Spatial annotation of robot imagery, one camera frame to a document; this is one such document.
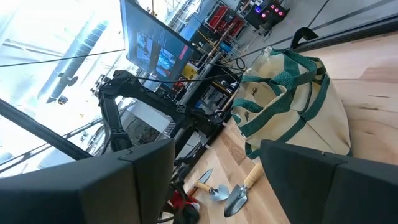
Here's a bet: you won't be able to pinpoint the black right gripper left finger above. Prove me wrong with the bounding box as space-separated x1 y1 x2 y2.
0 138 177 224

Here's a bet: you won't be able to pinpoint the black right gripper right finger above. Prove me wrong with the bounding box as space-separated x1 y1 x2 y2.
259 139 398 224

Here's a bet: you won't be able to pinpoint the narrow wooden handled transplanter trowel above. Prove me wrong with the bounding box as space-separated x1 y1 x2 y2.
187 168 214 197

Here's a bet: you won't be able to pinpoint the small wooden handled trowel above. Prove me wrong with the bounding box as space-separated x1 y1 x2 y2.
194 180 231 202

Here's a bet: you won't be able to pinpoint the cream green canvas gardening bag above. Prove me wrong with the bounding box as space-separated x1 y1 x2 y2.
230 46 353 160

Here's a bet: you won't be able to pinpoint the large wooden handled steel trowel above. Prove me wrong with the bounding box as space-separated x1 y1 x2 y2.
223 161 265 218

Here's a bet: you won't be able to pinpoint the red handled pruning shears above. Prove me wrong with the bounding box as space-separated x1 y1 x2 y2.
167 190 201 224

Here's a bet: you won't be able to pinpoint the yellow box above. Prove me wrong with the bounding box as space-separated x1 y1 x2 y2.
182 63 198 80

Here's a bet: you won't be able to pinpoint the large dark computer monitor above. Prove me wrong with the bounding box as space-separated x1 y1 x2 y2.
119 0 203 91

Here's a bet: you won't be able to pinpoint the red storage bins shelf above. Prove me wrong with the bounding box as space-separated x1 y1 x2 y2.
205 5 246 38

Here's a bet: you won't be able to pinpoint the black computer tower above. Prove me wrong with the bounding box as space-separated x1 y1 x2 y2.
245 0 290 30

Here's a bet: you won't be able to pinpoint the black rig frame beam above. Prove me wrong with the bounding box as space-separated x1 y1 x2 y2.
0 99 91 161

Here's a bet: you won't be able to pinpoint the black arched edge bracket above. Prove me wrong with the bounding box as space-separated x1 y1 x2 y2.
290 27 320 50

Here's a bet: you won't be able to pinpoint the thin black hanging cable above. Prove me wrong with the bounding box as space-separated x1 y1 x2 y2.
0 49 126 68

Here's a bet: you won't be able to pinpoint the black aluminium table frame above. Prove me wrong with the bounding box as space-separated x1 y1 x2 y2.
292 14 398 54

